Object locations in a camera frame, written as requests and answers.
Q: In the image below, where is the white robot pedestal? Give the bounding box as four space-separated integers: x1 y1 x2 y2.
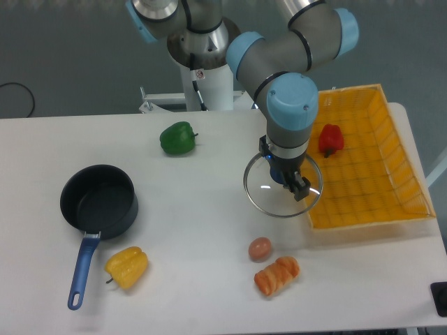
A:
139 17 258 114

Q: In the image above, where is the black cable on floor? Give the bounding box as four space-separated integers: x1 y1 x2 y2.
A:
0 82 36 119

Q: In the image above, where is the black device at table edge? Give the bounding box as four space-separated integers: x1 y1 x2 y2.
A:
430 281 447 318

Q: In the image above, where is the green bell pepper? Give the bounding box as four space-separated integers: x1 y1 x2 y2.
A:
159 121 198 156

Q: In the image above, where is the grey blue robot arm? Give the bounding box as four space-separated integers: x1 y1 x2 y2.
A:
126 1 359 200

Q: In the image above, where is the red bell pepper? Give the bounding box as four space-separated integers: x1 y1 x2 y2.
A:
318 124 344 158

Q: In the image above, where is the orange croissant bread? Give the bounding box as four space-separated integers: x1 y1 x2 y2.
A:
254 256 300 297

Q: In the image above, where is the black saucepan blue handle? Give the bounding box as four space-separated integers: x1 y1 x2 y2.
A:
59 165 138 311

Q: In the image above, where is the brown egg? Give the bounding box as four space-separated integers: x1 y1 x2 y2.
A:
248 237 272 261

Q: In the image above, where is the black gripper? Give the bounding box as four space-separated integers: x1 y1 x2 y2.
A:
259 136 311 202

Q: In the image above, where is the yellow bell pepper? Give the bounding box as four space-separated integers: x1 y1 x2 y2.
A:
104 246 149 290

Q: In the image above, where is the black cable on pedestal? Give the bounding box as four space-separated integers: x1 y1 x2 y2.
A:
189 52 210 112

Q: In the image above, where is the round glass pot lid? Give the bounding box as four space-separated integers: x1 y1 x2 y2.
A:
243 154 323 218

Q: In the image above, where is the yellow plastic basket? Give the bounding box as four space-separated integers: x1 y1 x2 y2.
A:
307 84 436 230

